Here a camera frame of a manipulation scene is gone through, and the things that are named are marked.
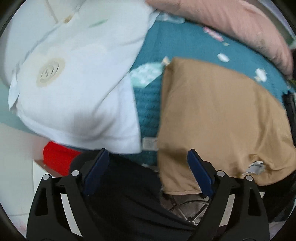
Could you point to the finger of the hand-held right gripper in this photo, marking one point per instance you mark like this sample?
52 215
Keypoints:
291 102

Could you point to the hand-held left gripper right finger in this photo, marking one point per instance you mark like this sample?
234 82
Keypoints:
198 171

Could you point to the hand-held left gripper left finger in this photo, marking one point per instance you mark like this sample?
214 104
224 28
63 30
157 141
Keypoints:
97 171

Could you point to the tan button-front jacket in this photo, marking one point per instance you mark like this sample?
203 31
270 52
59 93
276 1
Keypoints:
219 115

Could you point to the metal chair base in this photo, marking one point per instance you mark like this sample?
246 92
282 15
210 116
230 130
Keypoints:
185 208

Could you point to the red cloth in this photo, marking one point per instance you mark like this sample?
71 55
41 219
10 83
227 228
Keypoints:
60 157

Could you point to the person's black pants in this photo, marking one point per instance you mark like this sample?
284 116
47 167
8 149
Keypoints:
134 197

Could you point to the white smiley pillow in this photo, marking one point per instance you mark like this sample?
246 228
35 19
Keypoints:
81 92

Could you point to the pink quilt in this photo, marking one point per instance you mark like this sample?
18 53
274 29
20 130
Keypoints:
231 18

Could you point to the teal quilted bed sheet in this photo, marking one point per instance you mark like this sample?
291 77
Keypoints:
185 41

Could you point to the white butterfly wardrobe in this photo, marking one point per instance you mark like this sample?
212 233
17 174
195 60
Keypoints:
23 34

